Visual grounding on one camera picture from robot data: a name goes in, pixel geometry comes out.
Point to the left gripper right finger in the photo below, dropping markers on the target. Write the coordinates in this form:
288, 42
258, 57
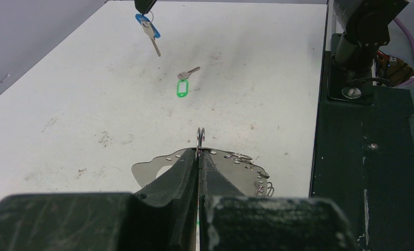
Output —
230, 220

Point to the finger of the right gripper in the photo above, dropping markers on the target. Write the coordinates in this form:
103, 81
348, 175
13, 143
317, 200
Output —
144, 6

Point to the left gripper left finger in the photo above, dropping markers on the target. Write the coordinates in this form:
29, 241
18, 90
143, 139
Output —
160, 216

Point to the key with blue tag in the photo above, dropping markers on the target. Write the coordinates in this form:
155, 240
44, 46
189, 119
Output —
150, 31

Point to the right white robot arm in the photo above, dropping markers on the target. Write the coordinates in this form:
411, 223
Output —
365, 25

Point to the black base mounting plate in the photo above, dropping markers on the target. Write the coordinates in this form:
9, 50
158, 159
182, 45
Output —
364, 162

